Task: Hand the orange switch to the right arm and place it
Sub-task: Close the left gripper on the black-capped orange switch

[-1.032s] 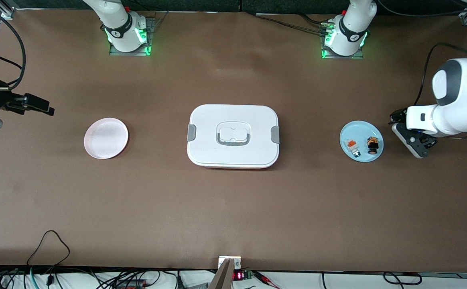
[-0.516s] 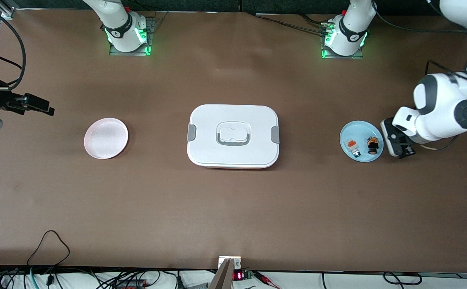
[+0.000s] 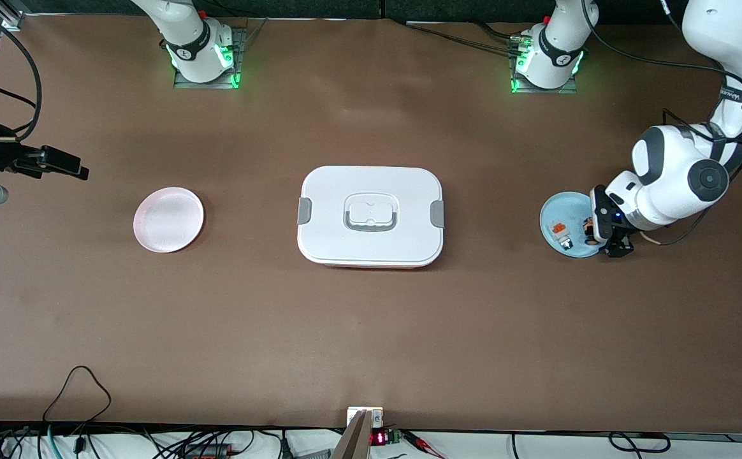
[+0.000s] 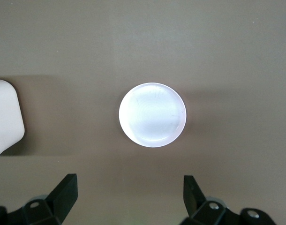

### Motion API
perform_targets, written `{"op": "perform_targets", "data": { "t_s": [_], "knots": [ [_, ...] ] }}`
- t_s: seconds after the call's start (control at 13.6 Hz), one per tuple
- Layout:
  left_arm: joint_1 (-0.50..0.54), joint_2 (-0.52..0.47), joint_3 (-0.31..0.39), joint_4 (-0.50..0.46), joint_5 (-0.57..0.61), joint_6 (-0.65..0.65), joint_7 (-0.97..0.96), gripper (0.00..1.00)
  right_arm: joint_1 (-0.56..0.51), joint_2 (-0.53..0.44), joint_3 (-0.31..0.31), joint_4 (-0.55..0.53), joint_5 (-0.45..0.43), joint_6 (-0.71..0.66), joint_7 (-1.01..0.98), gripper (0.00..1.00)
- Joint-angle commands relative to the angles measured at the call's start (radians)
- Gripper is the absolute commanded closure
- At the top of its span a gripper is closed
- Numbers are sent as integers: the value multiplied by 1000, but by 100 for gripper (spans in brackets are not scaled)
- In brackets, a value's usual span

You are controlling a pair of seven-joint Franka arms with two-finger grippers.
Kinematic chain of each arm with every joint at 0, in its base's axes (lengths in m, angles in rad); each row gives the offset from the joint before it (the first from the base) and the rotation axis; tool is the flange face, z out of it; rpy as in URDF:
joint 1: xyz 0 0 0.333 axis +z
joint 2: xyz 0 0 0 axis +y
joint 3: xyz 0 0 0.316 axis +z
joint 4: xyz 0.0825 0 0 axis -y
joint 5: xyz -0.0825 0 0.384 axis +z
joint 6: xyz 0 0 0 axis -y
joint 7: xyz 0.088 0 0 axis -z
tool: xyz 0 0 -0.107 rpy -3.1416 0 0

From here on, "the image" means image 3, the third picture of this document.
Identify pink round plate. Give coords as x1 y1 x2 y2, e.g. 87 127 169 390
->
133 186 205 254

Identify red clip leads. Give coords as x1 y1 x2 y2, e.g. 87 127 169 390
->
402 430 446 459

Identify aluminium extrusion bar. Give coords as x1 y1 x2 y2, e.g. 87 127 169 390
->
0 0 25 31

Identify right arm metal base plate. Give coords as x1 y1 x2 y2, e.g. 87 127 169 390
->
173 28 246 90

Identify black coiled cable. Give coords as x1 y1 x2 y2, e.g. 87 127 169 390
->
607 432 672 455

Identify white lunch box grey clasps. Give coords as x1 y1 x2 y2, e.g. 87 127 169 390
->
296 165 445 269

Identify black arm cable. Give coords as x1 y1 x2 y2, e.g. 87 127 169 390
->
583 0 742 247
0 14 44 138

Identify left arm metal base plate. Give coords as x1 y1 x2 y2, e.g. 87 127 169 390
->
510 37 579 95

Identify small white box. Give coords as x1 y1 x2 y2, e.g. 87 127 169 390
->
347 406 385 427

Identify black looped cable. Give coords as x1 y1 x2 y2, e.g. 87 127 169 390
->
42 365 112 425

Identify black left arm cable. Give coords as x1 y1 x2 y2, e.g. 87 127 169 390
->
583 0 742 247

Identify white orange switch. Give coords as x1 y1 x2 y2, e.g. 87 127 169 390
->
549 221 574 250

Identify grey wedge board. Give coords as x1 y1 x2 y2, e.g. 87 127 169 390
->
329 410 372 459

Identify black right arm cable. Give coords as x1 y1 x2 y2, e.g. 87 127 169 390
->
0 14 44 138

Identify light blue round plate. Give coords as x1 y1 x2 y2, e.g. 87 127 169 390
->
539 191 605 259

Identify black cable bundle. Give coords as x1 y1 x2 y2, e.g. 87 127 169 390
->
405 19 526 56

